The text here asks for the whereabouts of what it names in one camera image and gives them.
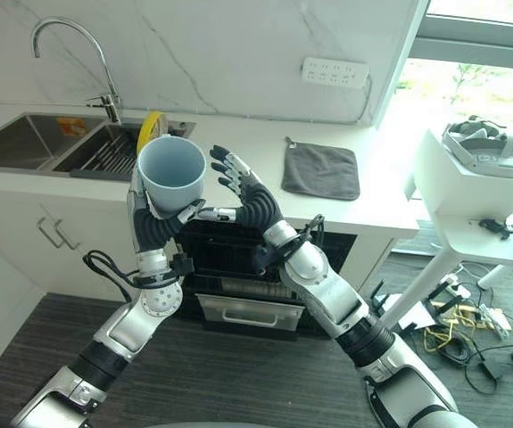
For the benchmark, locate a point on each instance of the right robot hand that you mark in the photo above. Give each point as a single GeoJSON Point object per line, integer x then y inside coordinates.
{"type": "Point", "coordinates": [258, 200]}

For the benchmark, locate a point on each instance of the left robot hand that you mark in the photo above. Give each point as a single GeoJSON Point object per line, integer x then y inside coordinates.
{"type": "Point", "coordinates": [153, 229]}

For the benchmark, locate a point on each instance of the light blue cup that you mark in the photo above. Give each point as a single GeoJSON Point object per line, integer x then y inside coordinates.
{"type": "Point", "coordinates": [173, 171]}

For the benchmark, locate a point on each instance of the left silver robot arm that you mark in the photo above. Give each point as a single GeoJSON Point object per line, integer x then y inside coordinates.
{"type": "Point", "coordinates": [126, 327]}

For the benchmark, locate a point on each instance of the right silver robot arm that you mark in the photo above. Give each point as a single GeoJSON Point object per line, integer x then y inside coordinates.
{"type": "Point", "coordinates": [327, 294]}

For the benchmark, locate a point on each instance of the black built-in dishwasher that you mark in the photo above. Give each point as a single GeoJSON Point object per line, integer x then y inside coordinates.
{"type": "Point", "coordinates": [220, 249]}

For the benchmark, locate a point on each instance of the grey towel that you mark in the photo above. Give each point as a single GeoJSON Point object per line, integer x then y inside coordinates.
{"type": "Point", "coordinates": [320, 171]}

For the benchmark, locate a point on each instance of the metal dish rack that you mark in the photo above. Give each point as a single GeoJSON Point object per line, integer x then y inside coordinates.
{"type": "Point", "coordinates": [109, 153]}

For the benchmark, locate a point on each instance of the yellow plate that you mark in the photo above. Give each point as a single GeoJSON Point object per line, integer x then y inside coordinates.
{"type": "Point", "coordinates": [146, 129]}

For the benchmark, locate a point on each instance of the orange sticker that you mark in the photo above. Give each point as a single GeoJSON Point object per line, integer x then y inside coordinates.
{"type": "Point", "coordinates": [70, 126]}

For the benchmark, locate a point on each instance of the black metal stand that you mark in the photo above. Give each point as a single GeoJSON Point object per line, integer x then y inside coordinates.
{"type": "Point", "coordinates": [378, 301]}

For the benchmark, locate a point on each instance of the stainless steel sink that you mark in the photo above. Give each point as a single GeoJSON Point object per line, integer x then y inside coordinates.
{"type": "Point", "coordinates": [19, 142]}

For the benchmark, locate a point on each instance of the chrome kitchen faucet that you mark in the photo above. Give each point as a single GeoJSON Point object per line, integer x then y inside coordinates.
{"type": "Point", "coordinates": [104, 71]}

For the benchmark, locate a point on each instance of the white box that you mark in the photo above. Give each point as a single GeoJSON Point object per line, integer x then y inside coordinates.
{"type": "Point", "coordinates": [461, 187]}

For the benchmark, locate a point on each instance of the white table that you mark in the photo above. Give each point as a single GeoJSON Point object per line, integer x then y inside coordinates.
{"type": "Point", "coordinates": [461, 243]}

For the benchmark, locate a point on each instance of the white floor power strip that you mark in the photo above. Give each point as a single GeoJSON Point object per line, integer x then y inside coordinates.
{"type": "Point", "coordinates": [456, 285]}

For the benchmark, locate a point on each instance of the grey VR headset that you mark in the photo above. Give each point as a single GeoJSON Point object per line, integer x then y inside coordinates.
{"type": "Point", "coordinates": [483, 149]}

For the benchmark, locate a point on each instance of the small black gadget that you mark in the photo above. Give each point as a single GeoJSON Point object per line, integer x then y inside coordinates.
{"type": "Point", "coordinates": [497, 226]}

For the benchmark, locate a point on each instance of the black power adapter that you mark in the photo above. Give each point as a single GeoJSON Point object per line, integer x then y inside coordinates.
{"type": "Point", "coordinates": [490, 368]}

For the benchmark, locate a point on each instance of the white wall power strip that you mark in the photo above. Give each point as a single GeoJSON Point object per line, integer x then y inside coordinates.
{"type": "Point", "coordinates": [334, 72]}

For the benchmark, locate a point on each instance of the grey window frame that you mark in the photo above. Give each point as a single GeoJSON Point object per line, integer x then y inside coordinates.
{"type": "Point", "coordinates": [483, 42]}

